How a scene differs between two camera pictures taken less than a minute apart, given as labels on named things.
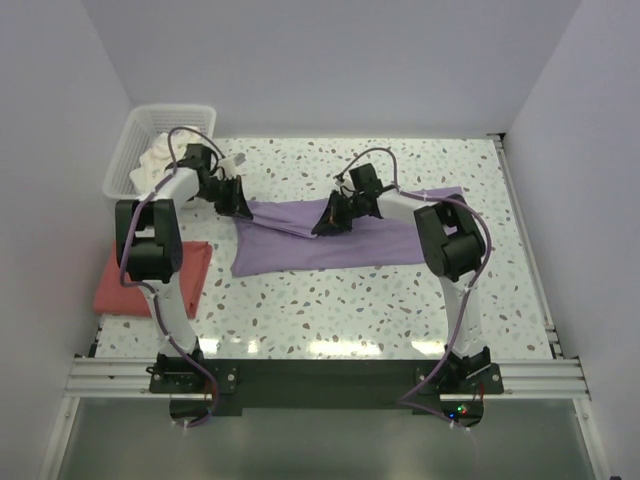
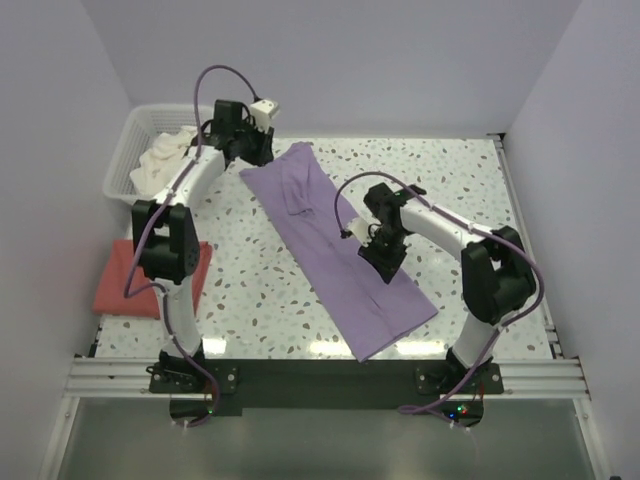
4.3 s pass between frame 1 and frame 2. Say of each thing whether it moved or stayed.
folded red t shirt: stayed
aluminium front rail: stayed
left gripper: moved
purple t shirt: moved
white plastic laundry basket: stayed
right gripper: moved
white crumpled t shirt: stayed
